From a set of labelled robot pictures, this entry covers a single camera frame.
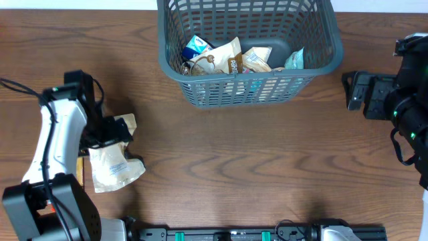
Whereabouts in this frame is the beige paper pouch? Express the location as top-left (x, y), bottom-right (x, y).
top-left (180, 37), bottom-right (243, 76)
top-left (89, 113), bottom-right (146, 193)
top-left (242, 47), bottom-right (285, 74)

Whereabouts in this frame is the orange spaghetti pasta packet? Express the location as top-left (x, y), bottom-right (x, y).
top-left (49, 156), bottom-right (86, 212)

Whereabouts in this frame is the teal wet wipes packet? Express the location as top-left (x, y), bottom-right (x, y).
top-left (284, 48), bottom-right (304, 70)

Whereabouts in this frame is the black mounting rail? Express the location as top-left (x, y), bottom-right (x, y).
top-left (126, 218), bottom-right (388, 241)

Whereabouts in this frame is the colourful Kleenex tissue multipack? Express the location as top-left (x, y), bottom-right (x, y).
top-left (182, 35), bottom-right (213, 60)

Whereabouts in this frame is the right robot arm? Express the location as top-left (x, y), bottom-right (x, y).
top-left (341, 33), bottom-right (427, 240)

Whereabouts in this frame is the dark grey plastic basket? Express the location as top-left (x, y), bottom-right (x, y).
top-left (157, 0), bottom-right (343, 108)

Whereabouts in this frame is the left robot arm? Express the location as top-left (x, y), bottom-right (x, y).
top-left (1, 70), bottom-right (132, 240)

